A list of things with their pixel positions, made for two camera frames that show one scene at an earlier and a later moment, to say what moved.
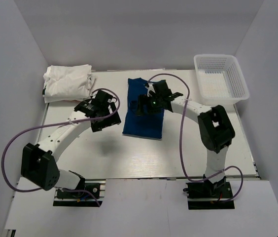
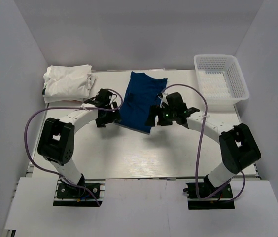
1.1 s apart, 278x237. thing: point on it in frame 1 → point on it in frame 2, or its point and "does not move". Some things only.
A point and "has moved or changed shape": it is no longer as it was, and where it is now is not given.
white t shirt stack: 63,83 does not move
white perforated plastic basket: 220,81 does not move
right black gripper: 142,100 → 150,122
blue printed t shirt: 150,125 has moved or changed shape
